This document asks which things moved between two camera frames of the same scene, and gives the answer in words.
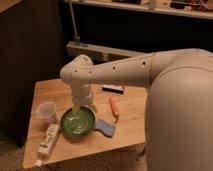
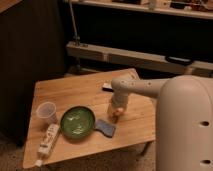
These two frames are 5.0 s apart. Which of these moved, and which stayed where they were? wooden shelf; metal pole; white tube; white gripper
Moved: white gripper
Stayed: white tube; metal pole; wooden shelf
